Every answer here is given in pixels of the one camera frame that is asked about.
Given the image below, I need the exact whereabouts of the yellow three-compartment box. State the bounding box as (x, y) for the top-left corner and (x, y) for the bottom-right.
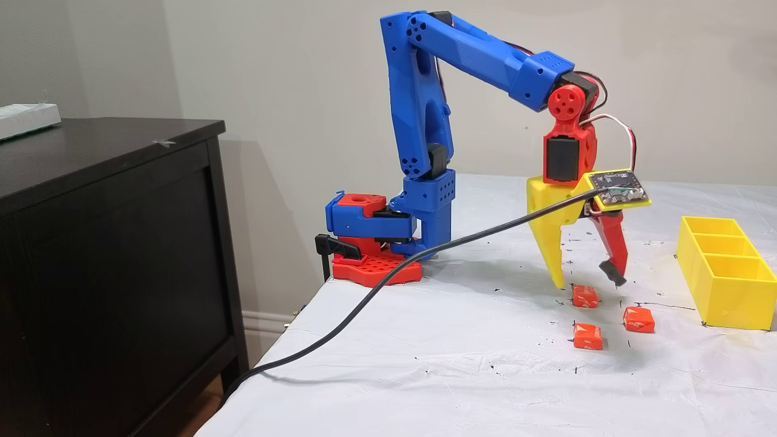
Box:
(675, 215), (777, 331)

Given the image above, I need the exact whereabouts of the white flat box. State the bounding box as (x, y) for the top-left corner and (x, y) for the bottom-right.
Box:
(0, 102), (63, 141)

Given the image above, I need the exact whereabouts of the white tablecloth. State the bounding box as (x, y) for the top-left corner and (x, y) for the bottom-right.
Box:
(209, 173), (777, 437)

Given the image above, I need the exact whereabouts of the black table clamp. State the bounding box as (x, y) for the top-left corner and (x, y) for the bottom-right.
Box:
(314, 234), (365, 283)

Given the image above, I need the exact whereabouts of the white baseboard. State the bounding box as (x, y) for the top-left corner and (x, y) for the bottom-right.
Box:
(242, 310), (293, 351)

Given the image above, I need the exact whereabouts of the black wooden cabinet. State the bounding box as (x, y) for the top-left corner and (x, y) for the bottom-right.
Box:
(0, 117), (249, 437)

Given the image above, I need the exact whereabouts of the camera board on yellow mount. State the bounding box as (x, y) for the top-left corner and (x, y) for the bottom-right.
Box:
(583, 169), (652, 213)

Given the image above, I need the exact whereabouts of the black camera cable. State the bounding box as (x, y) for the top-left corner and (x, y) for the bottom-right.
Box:
(222, 188), (608, 395)

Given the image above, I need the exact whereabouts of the gripper servo wire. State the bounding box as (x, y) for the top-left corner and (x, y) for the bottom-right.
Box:
(579, 114), (637, 172)

